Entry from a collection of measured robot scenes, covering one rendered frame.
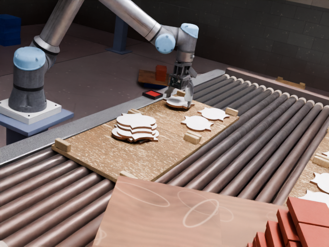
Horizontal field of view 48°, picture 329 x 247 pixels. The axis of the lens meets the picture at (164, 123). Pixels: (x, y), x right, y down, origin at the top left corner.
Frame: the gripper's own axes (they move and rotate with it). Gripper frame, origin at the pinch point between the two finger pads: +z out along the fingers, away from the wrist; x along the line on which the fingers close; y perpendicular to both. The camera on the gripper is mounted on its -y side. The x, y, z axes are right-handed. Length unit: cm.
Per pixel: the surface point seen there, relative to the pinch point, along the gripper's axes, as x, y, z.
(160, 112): -0.9, 13.6, 2.0
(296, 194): 63, 34, 1
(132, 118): 0.9, 38.3, -3.6
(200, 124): 17.8, 12.5, 0.9
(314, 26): -30, -497, 11
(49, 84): -243, -150, 99
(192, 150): 25.5, 33.9, 1.5
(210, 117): 17.4, 1.9, 1.1
